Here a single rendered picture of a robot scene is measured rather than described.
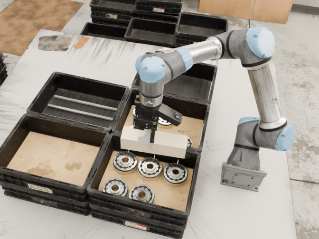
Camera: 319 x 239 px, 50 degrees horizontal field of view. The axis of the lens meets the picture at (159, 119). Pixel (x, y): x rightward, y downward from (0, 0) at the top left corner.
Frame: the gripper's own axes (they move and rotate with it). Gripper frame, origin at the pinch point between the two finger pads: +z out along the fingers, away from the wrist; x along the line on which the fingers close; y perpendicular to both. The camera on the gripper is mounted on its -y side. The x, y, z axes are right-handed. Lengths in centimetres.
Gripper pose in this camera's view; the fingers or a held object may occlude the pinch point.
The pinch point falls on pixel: (154, 139)
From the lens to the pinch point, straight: 127.5
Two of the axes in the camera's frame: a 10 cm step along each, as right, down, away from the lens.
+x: -1.5, 7.3, -6.7
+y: -9.9, -1.5, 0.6
